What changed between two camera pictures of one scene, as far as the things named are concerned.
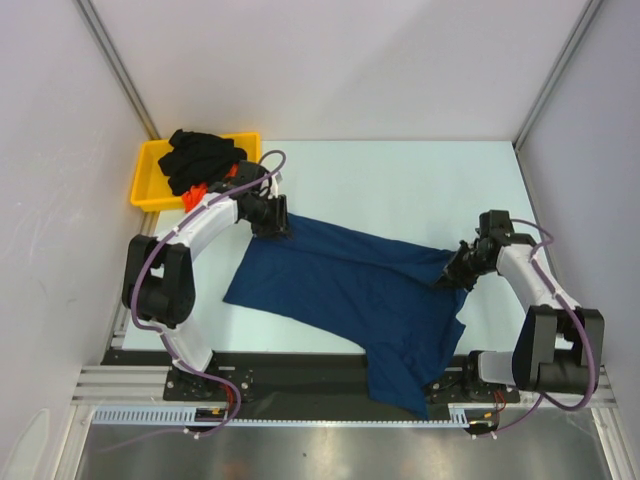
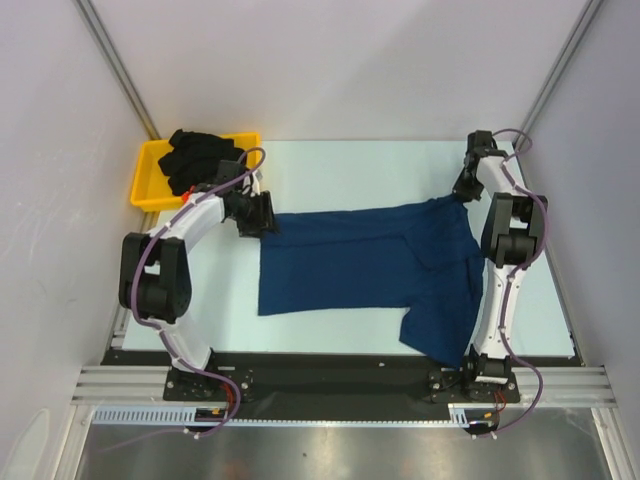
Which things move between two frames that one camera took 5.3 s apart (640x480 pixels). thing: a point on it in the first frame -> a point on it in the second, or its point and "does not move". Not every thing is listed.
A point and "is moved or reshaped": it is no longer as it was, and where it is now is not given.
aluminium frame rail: x=122 y=385 does not move
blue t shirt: x=375 y=294 is moved or reshaped
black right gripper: x=463 y=260 -> x=465 y=185
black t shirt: x=198 y=159 does not move
